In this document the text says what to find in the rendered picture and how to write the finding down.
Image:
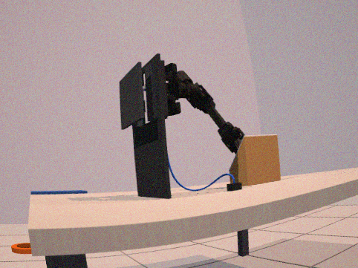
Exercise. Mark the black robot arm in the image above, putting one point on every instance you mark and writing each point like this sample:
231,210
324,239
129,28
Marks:
201,99

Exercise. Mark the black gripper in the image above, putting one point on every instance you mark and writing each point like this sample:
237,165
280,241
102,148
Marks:
176,89

